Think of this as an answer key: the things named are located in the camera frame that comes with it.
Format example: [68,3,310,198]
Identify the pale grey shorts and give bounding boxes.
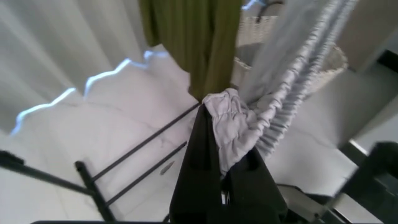
[201,0,358,175]

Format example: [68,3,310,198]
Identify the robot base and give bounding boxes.
[276,141,398,224]

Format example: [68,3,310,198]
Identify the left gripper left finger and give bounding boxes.
[169,104,225,223]

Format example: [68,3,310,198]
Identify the white laundry basket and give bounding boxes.
[231,0,349,98]

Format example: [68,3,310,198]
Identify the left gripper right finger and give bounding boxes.
[223,147,289,223]

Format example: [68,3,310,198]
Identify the black clothes rack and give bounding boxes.
[0,102,200,222]

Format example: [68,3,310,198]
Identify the white curtain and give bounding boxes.
[0,0,170,134]

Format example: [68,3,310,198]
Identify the green long-sleeved shirt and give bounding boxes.
[138,0,244,102]

